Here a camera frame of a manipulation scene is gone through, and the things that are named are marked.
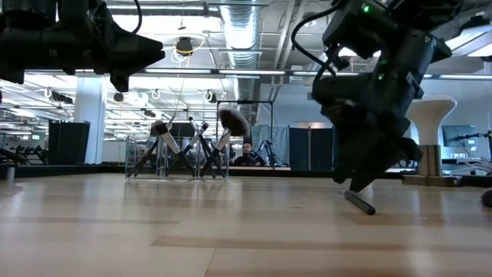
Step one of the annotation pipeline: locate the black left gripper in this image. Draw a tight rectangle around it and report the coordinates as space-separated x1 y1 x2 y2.
57 0 166 77

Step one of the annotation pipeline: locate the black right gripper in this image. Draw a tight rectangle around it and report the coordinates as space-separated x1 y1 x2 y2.
311 57 424 193

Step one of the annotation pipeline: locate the black powder makeup brush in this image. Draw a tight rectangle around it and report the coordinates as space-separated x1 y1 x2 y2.
340 187 377 216

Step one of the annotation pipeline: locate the medium black makeup brush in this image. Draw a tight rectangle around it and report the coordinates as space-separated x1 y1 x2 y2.
151 119 198 179

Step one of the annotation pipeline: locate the thin black makeup brush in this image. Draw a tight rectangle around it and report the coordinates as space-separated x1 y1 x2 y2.
126 114 177 179
165 122 211 178
187 116 218 179
198 130 228 179

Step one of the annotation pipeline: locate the black fan makeup brush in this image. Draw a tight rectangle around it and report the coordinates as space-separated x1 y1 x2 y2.
199 108 251 179

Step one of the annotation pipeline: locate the black ceiling device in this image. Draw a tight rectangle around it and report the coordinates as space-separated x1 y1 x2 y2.
175 36 194 58

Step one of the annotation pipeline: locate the black partition panel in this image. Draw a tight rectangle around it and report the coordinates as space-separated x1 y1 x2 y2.
48 120 91 166
288 126 336 172

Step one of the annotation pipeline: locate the white building column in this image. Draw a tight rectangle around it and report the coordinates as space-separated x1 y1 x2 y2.
73 75 108 165

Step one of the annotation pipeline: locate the long ceiling light strip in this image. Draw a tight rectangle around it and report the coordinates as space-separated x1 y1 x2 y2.
142 68 288 76

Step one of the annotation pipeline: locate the white mushroom table lamp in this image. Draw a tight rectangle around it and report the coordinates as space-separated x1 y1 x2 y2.
401 95 463 189

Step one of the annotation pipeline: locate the teal curtain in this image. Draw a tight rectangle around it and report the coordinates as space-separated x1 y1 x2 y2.
250 123 290 167

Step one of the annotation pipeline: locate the background computer monitor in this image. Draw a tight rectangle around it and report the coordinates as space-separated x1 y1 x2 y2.
440 124 480 149

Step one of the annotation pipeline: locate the person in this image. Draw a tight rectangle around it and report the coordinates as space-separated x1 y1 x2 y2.
232 140 267 168

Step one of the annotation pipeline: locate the clear plastic organizer container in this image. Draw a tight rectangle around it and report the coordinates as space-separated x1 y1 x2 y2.
125 134 231 182

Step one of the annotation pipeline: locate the background black robot rig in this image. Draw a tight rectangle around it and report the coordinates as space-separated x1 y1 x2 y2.
0 144 49 167

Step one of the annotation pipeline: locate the silver ventilation duct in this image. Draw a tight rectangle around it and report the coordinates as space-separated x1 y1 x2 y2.
218 0 270 116

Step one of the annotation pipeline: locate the white lamp cable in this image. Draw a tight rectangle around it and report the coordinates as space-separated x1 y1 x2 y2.
447 157 492 176

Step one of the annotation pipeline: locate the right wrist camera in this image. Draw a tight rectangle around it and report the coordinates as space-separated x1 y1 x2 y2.
321 0 399 61

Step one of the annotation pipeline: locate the black aluminium table frame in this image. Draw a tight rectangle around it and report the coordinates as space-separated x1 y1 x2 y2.
0 163 492 189

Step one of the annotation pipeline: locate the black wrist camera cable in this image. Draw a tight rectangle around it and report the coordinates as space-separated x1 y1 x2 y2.
290 2 341 80

